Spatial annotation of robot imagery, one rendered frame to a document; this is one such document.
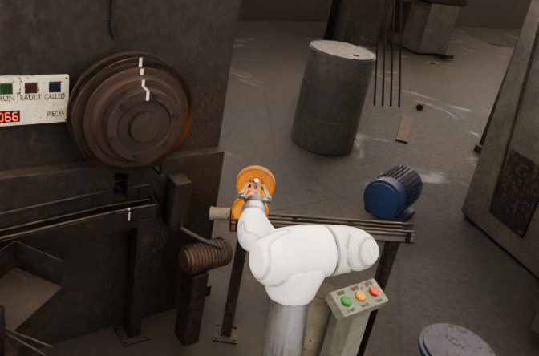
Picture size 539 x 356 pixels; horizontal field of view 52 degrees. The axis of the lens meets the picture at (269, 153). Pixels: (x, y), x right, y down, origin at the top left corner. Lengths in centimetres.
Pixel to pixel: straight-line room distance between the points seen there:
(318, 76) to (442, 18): 536
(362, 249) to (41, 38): 131
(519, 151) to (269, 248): 297
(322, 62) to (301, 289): 342
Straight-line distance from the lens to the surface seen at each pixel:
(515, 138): 410
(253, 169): 217
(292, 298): 135
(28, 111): 215
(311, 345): 248
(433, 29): 971
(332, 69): 459
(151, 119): 204
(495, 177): 419
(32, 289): 210
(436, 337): 250
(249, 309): 299
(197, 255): 242
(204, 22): 230
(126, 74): 203
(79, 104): 203
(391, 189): 385
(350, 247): 137
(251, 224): 187
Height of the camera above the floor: 194
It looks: 25 degrees down
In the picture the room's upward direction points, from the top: 11 degrees clockwise
